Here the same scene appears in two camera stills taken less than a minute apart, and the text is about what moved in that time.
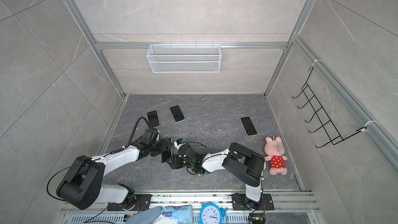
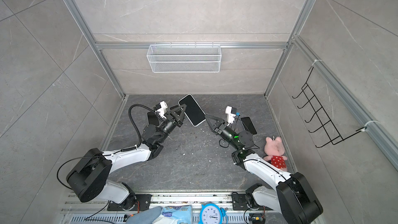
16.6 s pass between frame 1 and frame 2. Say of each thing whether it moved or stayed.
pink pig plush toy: stayed
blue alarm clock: stayed
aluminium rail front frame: stayed
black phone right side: stayed
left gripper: moved
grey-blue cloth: stayed
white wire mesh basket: stayed
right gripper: moved
